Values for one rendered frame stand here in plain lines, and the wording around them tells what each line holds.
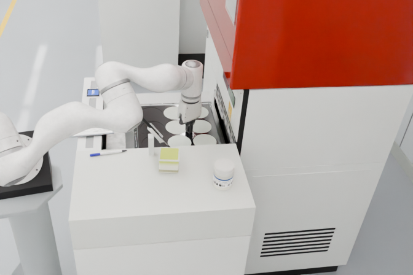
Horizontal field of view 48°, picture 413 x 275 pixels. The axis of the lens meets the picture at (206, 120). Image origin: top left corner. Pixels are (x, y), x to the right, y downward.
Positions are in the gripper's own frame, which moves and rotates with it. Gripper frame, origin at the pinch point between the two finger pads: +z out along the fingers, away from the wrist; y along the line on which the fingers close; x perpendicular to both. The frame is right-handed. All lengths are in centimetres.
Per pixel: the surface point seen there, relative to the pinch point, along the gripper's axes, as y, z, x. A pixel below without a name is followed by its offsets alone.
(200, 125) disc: -6.9, 2.0, -0.3
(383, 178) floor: -152, 92, 31
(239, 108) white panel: -5.7, -20.9, 22.5
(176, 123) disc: 1.2, 2.0, -7.8
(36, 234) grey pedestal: 68, 33, -13
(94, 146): 40.9, -4.0, -7.9
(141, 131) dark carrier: 17.0, 2.0, -11.9
